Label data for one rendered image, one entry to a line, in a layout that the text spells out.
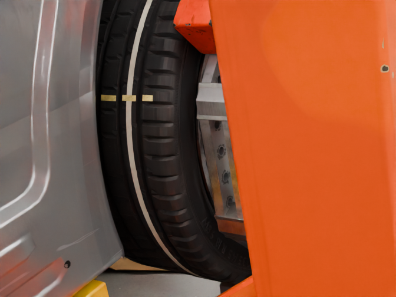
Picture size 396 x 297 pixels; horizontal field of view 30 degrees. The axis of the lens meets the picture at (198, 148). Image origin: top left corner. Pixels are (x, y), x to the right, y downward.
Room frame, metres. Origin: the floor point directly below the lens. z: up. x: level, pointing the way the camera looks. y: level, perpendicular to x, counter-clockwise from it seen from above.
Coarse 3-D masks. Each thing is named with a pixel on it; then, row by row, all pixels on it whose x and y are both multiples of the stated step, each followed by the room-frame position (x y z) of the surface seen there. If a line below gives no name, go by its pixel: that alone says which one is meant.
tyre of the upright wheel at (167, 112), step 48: (144, 0) 1.18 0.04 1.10; (144, 48) 1.12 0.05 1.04; (192, 48) 1.11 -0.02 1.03; (96, 96) 1.14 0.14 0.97; (144, 96) 1.08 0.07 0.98; (192, 96) 1.10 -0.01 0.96; (144, 144) 1.06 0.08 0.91; (192, 144) 1.08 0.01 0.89; (144, 192) 1.07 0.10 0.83; (192, 192) 1.06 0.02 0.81; (144, 240) 1.12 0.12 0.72; (192, 240) 1.05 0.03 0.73
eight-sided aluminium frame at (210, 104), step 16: (208, 64) 1.09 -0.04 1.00; (208, 80) 1.07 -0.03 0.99; (208, 96) 1.05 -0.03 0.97; (208, 112) 1.05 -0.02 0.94; (224, 112) 1.03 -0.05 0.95; (208, 128) 1.05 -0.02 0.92; (224, 128) 1.04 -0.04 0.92; (208, 144) 1.06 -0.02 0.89; (224, 144) 1.08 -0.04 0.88; (208, 160) 1.06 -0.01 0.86; (224, 160) 1.07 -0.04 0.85; (224, 176) 1.08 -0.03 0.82; (224, 192) 1.06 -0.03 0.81; (224, 208) 1.05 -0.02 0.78; (240, 208) 1.03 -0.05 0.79; (224, 224) 1.05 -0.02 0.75; (240, 224) 1.03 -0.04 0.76; (240, 240) 1.08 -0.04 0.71
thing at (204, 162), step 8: (208, 56) 1.15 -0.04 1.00; (200, 64) 1.13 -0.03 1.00; (200, 72) 1.12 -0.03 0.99; (200, 80) 1.12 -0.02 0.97; (200, 128) 1.11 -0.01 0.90; (200, 136) 1.10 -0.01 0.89; (200, 144) 1.10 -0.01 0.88; (200, 152) 1.09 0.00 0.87; (200, 160) 1.09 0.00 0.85; (200, 168) 1.09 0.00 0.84; (208, 176) 1.10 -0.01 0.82; (208, 184) 1.10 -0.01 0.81; (208, 192) 1.10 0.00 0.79
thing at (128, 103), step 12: (144, 12) 1.16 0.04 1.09; (132, 60) 1.12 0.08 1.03; (132, 72) 1.11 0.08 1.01; (132, 84) 1.10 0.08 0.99; (132, 144) 1.07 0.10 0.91; (132, 156) 1.07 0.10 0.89; (132, 168) 1.08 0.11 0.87; (144, 204) 1.07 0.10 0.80; (144, 216) 1.08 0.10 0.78; (168, 252) 1.10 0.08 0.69; (180, 264) 1.12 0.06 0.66
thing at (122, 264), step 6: (120, 258) 2.38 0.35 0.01; (126, 258) 2.37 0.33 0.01; (114, 264) 2.34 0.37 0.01; (120, 264) 2.34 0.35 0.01; (126, 264) 2.33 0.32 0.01; (132, 264) 2.32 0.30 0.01; (138, 264) 2.31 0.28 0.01; (138, 270) 2.27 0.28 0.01; (144, 270) 2.27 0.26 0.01; (150, 270) 2.26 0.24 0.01; (156, 270) 2.25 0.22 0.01; (162, 270) 2.25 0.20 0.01; (168, 270) 2.24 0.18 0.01
